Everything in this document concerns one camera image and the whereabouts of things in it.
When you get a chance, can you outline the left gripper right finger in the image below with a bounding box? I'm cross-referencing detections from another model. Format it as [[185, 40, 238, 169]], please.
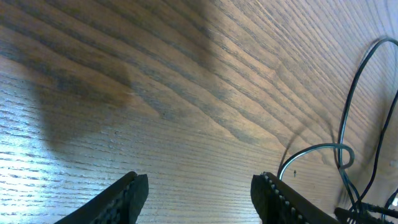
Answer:
[[251, 172, 338, 224]]

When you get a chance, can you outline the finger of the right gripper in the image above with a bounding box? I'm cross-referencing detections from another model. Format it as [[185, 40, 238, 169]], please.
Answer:
[[362, 203, 398, 218], [334, 207, 391, 224]]

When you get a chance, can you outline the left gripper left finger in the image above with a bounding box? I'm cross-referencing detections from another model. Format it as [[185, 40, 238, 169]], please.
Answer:
[[58, 171, 149, 224]]

